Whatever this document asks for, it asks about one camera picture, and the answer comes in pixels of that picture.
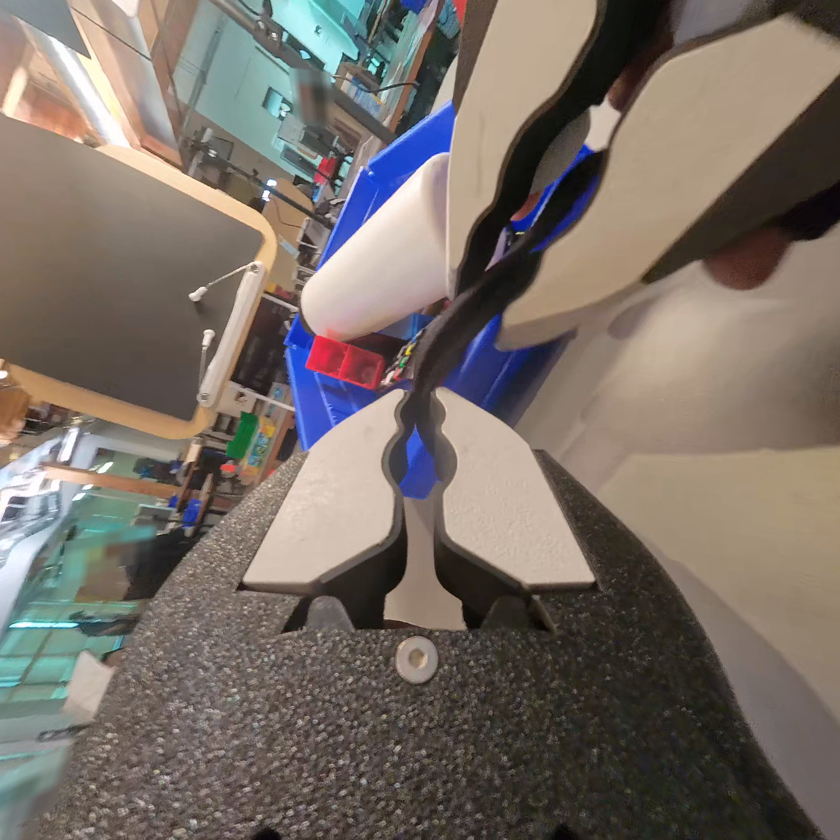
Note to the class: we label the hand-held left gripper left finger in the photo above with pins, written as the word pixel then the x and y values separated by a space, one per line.
pixel 328 518

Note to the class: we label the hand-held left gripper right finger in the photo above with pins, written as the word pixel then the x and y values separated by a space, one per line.
pixel 512 518

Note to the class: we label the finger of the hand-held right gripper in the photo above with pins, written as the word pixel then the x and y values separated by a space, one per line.
pixel 689 170
pixel 512 79

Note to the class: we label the blue plastic bin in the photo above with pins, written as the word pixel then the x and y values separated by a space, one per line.
pixel 394 170

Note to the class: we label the person's right hand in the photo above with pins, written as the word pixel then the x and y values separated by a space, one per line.
pixel 748 262

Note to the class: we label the colourful toy box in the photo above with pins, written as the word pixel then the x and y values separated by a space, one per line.
pixel 264 446

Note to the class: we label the green box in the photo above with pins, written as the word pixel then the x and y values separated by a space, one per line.
pixel 243 436

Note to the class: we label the red hollow plastic block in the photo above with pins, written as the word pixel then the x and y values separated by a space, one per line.
pixel 341 361

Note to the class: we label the black remote control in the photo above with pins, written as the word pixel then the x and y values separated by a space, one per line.
pixel 401 367

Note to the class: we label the white bar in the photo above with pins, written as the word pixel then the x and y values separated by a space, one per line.
pixel 233 328

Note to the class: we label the white plastic bottle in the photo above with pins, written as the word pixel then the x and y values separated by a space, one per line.
pixel 380 262

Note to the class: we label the black panel with wooden rim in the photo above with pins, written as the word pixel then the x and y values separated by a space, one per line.
pixel 98 262

